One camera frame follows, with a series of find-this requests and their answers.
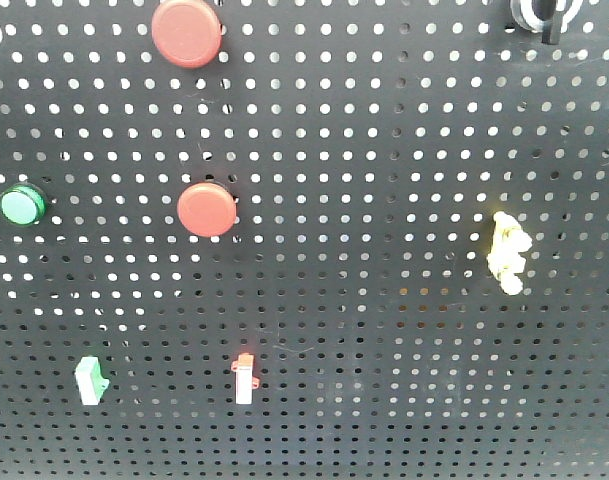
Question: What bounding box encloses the lower red push button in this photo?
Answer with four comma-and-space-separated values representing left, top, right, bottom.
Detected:
177, 182, 237, 237

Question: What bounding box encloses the black perforated pegboard panel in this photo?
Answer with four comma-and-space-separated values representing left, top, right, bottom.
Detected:
0, 1, 609, 479

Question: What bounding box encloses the green toggle switch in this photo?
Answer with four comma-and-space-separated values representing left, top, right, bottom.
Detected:
74, 356, 110, 406

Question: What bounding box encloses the red push button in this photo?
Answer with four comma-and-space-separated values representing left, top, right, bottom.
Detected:
151, 0, 222, 68
177, 182, 237, 237

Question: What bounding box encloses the black rotary selector switch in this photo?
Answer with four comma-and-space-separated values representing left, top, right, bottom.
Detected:
509, 0, 583, 45

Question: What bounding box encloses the yellow toggle switch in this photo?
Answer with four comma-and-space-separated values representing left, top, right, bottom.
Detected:
486, 211, 533, 296

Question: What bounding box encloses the green push button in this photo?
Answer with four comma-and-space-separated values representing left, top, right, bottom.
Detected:
0, 183, 49, 226

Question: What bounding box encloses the upper red push button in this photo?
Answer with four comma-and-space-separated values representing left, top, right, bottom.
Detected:
151, 0, 222, 68

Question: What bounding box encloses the red toggle switch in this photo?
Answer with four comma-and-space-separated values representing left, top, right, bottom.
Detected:
231, 352, 260, 405

